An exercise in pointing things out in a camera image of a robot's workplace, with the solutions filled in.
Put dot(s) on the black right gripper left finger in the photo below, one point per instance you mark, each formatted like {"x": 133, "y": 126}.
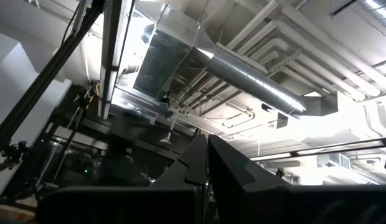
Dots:
{"x": 186, "y": 174}

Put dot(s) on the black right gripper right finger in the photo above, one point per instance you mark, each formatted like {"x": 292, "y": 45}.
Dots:
{"x": 236, "y": 180}

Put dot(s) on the white pendant lamp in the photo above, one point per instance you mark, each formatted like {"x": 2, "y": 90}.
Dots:
{"x": 166, "y": 140}

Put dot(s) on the person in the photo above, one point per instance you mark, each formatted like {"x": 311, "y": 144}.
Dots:
{"x": 118, "y": 165}

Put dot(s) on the white air vent box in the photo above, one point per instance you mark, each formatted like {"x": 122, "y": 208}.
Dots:
{"x": 344, "y": 160}

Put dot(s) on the white ceiling pipe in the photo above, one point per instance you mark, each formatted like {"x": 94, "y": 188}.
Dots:
{"x": 320, "y": 66}
{"x": 336, "y": 64}
{"x": 336, "y": 46}

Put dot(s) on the silver round air duct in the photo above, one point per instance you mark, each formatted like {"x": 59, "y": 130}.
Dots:
{"x": 258, "y": 84}

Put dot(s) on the silver rectangular air duct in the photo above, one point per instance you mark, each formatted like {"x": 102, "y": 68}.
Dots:
{"x": 168, "y": 62}

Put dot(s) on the black rail with light strips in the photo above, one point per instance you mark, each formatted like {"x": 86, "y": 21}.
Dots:
{"x": 351, "y": 147}

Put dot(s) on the black aluminium rig frame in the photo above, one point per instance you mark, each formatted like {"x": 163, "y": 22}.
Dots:
{"x": 40, "y": 82}

